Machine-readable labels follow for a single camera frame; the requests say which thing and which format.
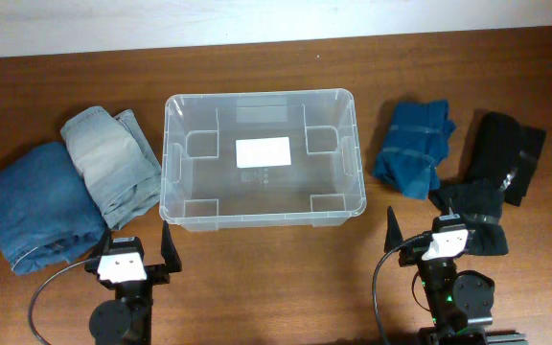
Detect light blue folded jeans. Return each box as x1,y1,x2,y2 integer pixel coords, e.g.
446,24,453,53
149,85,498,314
60,106,162,230

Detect dark blue folded jeans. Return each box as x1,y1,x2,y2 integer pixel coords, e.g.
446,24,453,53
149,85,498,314
0,142,107,275

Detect teal taped shirt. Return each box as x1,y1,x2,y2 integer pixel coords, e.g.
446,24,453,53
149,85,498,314
372,100,456,200

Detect dark taped garment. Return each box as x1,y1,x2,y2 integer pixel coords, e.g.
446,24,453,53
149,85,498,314
429,180,509,256

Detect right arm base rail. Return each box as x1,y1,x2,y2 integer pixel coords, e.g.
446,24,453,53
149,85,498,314
486,333,529,345

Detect clear plastic storage container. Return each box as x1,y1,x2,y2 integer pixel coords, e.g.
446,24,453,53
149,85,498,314
159,88,367,232

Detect right black cable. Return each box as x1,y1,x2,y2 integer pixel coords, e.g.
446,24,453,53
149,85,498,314
371,232,433,345

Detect black cable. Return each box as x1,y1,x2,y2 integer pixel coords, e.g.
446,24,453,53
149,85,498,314
371,232,433,345
27,258,101,345

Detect white label in container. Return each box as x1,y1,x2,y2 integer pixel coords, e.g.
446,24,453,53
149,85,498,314
236,137,291,169

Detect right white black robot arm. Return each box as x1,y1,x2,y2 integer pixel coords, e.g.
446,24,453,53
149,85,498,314
375,207,495,344

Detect black taped garment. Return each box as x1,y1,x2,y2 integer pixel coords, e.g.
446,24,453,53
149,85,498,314
464,112,546,206

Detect left black cable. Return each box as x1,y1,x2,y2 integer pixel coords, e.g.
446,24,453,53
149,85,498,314
27,258,101,345

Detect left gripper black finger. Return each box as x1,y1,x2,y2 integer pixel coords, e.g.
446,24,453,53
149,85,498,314
161,221,182,273
91,229,111,258

